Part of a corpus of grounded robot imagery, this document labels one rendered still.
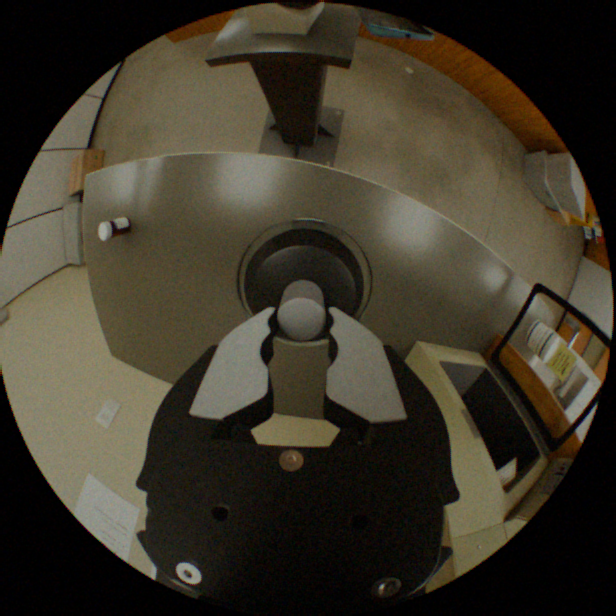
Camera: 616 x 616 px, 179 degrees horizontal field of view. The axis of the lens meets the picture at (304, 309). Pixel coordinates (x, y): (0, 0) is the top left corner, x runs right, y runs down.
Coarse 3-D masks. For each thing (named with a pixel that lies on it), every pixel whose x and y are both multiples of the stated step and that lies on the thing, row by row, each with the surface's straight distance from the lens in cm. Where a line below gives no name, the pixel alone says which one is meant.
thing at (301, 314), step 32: (256, 256) 14; (288, 256) 13; (320, 256) 13; (352, 256) 14; (256, 288) 14; (288, 288) 13; (320, 288) 13; (352, 288) 14; (288, 320) 11; (320, 320) 11
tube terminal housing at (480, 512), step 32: (416, 352) 54; (448, 352) 60; (448, 384) 46; (448, 416) 44; (480, 448) 41; (480, 480) 41; (448, 512) 47; (480, 512) 43; (512, 512) 45; (480, 544) 45
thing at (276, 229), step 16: (288, 224) 14; (304, 224) 14; (320, 224) 14; (256, 240) 14; (352, 240) 14; (240, 272) 15; (368, 272) 15; (240, 288) 16; (368, 288) 16; (240, 304) 16; (368, 304) 16
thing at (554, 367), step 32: (544, 320) 72; (576, 320) 71; (512, 352) 72; (544, 352) 70; (576, 352) 69; (608, 352) 70; (544, 384) 68; (576, 384) 68; (544, 416) 68; (576, 416) 68
